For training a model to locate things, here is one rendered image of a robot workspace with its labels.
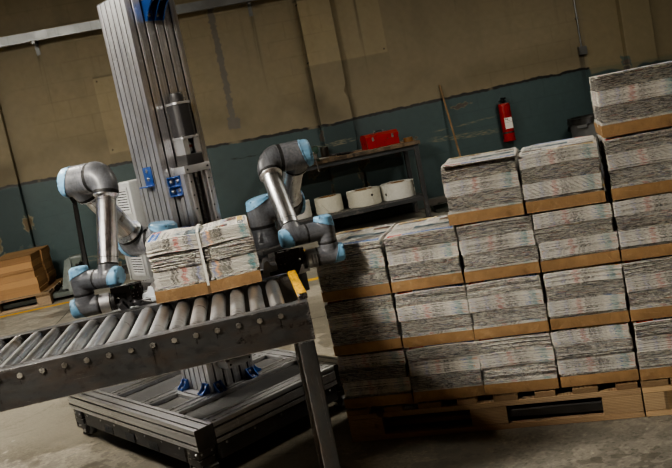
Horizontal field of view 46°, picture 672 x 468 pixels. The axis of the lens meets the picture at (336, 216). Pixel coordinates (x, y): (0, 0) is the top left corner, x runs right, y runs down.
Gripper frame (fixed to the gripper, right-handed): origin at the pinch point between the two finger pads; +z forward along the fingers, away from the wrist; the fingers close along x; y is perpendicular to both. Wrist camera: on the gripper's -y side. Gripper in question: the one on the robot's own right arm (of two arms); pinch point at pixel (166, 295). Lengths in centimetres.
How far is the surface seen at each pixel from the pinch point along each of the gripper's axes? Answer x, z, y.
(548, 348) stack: -18, 138, -49
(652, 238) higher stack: -35, 178, -13
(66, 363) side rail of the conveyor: -68, -24, -4
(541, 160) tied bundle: -23, 146, 22
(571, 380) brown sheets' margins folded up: -20, 144, -63
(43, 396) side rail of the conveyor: -68, -33, -12
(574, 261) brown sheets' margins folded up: -25, 152, -17
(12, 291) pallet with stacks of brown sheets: 560, -221, -37
